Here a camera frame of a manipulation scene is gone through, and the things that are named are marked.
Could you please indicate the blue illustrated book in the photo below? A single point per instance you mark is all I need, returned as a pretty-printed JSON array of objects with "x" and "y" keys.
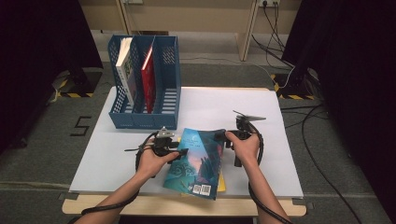
[{"x": 196, "y": 165}]

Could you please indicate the person's right hand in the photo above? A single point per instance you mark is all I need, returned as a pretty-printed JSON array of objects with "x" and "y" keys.
[{"x": 247, "y": 151}]

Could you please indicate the wooden table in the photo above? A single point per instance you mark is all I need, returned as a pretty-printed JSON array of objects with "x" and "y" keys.
[{"x": 174, "y": 207}]

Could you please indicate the white wall socket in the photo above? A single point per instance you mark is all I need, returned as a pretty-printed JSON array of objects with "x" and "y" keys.
[{"x": 269, "y": 2}]

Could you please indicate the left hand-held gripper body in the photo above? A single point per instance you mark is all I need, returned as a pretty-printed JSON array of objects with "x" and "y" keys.
[{"x": 162, "y": 144}]

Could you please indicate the beige wooden desk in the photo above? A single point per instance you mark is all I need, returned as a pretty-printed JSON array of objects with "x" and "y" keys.
[{"x": 193, "y": 15}]

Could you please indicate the white picture-grid book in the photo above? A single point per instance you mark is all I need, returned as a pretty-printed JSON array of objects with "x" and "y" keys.
[{"x": 124, "y": 68}]

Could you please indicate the red book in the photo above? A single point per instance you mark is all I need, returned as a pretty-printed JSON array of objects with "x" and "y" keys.
[{"x": 148, "y": 81}]

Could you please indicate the blue plastic file rack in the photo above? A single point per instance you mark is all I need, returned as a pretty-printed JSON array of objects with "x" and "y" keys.
[{"x": 144, "y": 119}]

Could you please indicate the person's left hand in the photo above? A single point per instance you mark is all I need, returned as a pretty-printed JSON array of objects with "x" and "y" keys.
[{"x": 151, "y": 165}]

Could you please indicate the black striped stand base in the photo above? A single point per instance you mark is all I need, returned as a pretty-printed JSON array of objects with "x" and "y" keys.
[
  {"x": 79, "y": 85},
  {"x": 295, "y": 88}
]

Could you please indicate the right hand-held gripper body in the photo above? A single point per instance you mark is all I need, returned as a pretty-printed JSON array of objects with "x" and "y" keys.
[{"x": 243, "y": 129}]

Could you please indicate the yellow book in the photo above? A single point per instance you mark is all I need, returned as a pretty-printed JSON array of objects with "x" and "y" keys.
[{"x": 221, "y": 183}]

